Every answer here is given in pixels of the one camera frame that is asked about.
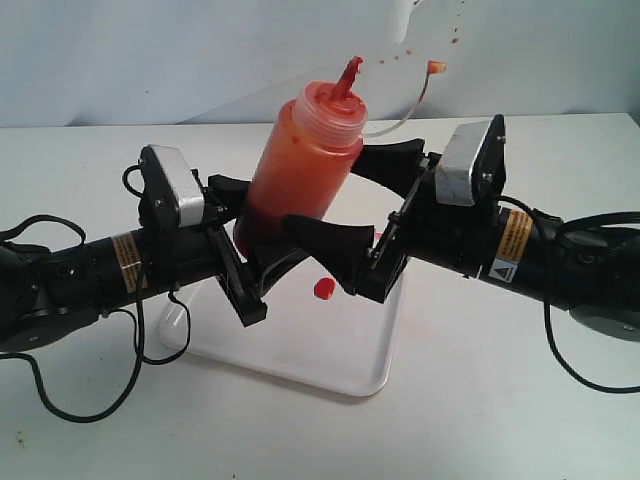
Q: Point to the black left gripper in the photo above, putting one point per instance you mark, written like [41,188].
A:
[185,255]

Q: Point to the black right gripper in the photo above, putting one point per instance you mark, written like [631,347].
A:
[461,239]

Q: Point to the ketchup squeeze bottle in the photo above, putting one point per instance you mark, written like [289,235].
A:
[312,146]

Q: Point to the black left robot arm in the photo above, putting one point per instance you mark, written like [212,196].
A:
[47,295]

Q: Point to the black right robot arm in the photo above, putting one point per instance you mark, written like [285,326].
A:
[587,267]

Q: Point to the red ketchup blob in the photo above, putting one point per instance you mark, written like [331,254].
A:
[324,288]

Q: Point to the white rectangular plastic tray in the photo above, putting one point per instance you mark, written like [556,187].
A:
[342,345]

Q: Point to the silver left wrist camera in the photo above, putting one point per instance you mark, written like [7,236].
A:
[172,188]

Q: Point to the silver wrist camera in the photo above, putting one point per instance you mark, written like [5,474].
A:
[470,162]
[172,188]

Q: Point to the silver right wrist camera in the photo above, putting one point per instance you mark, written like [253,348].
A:
[470,162]

